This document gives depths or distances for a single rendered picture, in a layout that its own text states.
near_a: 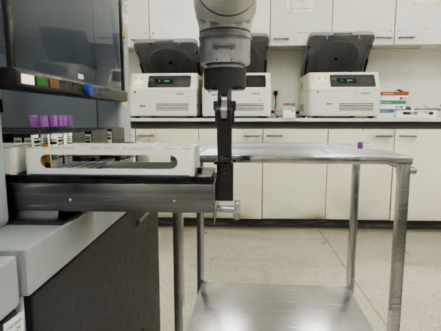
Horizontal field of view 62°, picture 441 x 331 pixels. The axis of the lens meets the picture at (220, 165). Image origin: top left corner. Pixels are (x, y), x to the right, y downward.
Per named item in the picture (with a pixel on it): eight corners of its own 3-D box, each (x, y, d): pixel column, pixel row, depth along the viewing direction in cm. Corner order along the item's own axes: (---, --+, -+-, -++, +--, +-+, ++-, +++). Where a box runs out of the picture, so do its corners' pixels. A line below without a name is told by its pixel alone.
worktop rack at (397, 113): (396, 117, 298) (397, 110, 297) (393, 117, 308) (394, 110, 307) (436, 117, 293) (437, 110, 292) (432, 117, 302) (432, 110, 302)
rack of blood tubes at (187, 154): (25, 182, 65) (22, 146, 64) (53, 173, 75) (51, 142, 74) (194, 184, 63) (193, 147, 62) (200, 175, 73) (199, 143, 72)
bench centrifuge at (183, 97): (128, 117, 298) (125, 35, 290) (148, 117, 360) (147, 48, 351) (196, 117, 294) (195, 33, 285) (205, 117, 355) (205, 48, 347)
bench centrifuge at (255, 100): (201, 117, 295) (201, 27, 285) (207, 117, 356) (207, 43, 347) (272, 117, 292) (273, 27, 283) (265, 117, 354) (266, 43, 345)
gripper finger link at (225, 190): (233, 162, 67) (233, 163, 67) (233, 199, 68) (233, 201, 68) (216, 162, 68) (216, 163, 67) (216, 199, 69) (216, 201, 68)
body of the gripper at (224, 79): (205, 70, 70) (206, 120, 71) (201, 64, 61) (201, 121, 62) (245, 70, 69) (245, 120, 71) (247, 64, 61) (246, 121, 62)
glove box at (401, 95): (380, 100, 325) (381, 88, 324) (375, 100, 338) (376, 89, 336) (409, 100, 323) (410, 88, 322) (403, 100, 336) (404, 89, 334)
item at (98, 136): (101, 150, 105) (100, 129, 105) (108, 150, 105) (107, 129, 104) (84, 154, 94) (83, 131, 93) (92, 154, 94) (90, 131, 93)
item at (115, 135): (119, 146, 120) (118, 127, 120) (125, 146, 120) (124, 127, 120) (105, 149, 109) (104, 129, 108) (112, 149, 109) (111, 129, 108)
